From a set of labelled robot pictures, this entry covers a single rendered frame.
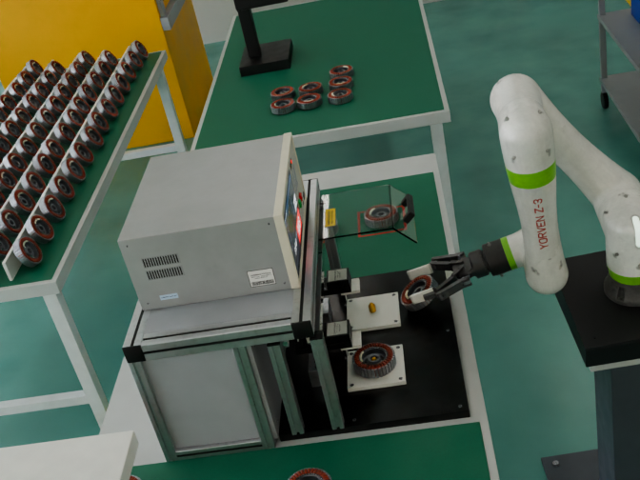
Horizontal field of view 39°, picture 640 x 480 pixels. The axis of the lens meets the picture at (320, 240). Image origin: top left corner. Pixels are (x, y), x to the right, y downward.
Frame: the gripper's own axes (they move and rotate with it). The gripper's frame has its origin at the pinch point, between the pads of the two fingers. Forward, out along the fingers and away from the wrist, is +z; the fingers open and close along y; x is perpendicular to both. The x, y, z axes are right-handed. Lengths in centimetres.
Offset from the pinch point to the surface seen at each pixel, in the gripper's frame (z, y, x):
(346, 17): 22, 275, -5
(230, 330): 34, -45, 36
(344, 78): 22, 180, -1
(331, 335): 20.0, -26.9, 12.2
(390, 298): 9.1, 4.7, -4.5
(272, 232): 19, -32, 48
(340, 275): 17.9, -0.5, 11.8
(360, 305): 17.8, 3.7, -2.5
